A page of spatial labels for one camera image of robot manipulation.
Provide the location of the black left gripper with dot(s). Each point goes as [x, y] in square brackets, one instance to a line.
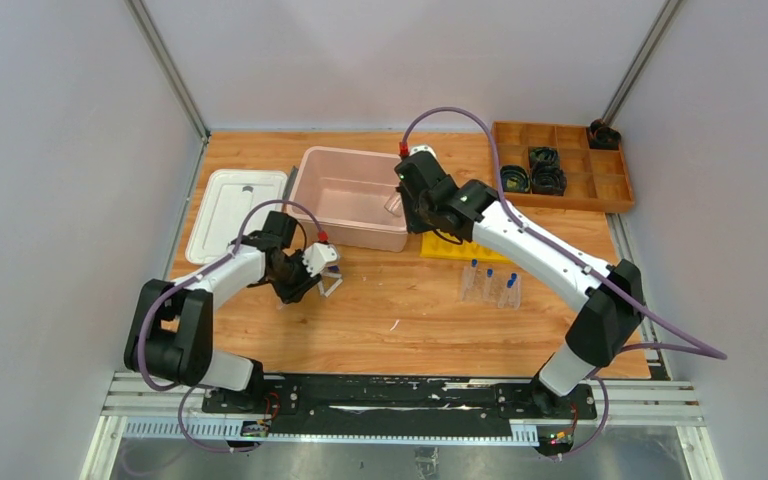
[300, 282]

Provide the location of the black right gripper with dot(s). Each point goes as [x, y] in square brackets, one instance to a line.
[414, 226]

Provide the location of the small glass beaker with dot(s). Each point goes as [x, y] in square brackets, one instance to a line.
[394, 205]

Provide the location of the yellow test tube rack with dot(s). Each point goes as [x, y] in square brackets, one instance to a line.
[433, 246]

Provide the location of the pink plastic storage bin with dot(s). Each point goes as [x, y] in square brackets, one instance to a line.
[344, 191]

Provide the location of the clear test tube blue cap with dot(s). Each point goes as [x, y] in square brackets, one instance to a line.
[510, 294]

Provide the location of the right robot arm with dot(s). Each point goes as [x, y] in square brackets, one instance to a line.
[600, 294]

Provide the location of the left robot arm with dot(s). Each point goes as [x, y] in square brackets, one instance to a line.
[171, 338]

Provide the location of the white clay triangle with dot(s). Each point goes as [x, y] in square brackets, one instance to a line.
[329, 283]

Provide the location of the blue capped test tube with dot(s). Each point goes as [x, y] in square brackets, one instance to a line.
[487, 284]
[468, 280]

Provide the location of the wooden compartment tray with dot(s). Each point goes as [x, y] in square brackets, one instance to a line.
[563, 166]

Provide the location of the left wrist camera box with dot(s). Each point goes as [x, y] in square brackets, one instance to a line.
[318, 257]

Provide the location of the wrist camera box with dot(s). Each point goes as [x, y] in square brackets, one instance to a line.
[318, 257]
[422, 148]

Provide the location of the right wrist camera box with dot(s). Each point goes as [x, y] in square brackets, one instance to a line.
[422, 148]

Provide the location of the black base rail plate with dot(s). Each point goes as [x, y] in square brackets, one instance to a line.
[395, 407]

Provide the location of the aluminium frame post right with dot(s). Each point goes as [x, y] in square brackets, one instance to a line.
[665, 17]

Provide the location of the aluminium frame post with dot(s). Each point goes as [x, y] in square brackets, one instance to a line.
[156, 44]
[665, 17]

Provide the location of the aluminium frame post left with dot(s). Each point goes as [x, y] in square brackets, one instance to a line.
[156, 44]

